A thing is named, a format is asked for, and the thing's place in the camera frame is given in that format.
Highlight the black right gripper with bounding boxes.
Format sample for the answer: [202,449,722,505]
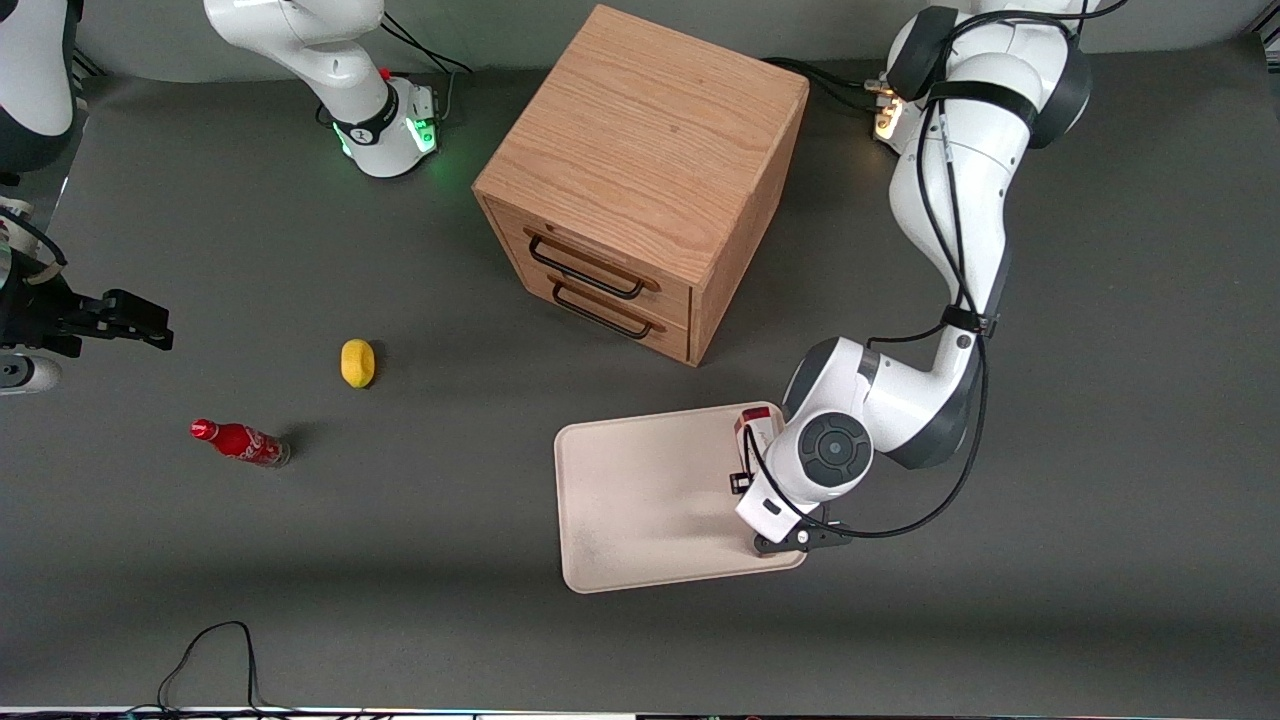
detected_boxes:
[0,268,174,358]

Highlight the red cookie box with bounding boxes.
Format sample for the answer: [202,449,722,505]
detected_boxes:
[733,405,779,479]

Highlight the cream plastic tray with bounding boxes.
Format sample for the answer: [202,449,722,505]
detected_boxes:
[553,401,809,595]

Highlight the red cola bottle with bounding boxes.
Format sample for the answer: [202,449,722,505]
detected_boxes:
[190,418,292,469]

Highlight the wooden drawer front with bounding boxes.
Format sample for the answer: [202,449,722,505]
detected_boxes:
[488,203,694,326]
[497,250,693,364]

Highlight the yellow lemon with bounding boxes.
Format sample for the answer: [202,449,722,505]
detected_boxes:
[340,338,377,389]

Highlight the wooden drawer cabinet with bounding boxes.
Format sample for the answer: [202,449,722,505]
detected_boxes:
[472,4,811,368]

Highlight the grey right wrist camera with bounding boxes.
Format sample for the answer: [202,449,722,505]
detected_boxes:
[0,355,63,395]

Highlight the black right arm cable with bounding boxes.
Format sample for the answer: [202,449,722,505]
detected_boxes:
[0,205,69,286]

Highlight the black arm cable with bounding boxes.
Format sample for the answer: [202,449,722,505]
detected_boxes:
[742,0,1129,541]
[0,205,69,286]

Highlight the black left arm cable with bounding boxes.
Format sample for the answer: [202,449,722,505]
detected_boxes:
[742,0,1129,541]

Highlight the black metal drawer handle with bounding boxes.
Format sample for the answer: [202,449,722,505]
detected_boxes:
[547,272,666,341]
[524,228,663,301]

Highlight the thin black looped cable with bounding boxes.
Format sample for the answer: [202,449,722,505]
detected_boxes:
[155,620,301,716]

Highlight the black right base cables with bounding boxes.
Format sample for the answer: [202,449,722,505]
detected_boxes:
[378,10,473,126]

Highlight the black base cables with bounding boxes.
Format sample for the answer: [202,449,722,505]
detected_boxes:
[762,56,883,114]
[378,10,473,126]

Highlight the black left base cables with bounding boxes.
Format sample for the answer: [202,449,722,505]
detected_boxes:
[762,56,883,114]

